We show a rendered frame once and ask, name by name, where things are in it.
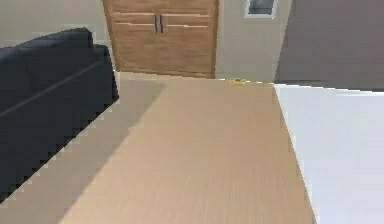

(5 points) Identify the small yellow floor object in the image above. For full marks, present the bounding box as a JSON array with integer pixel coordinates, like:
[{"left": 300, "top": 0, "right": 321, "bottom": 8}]
[{"left": 227, "top": 78, "right": 250, "bottom": 86}]

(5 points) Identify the brown wooden double door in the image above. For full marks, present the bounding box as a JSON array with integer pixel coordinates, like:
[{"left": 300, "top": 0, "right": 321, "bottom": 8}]
[{"left": 101, "top": 0, "right": 220, "bottom": 80}]

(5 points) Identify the dark navy sofa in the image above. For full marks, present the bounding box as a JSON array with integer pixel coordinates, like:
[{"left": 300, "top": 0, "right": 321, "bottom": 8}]
[{"left": 0, "top": 27, "right": 120, "bottom": 204}]

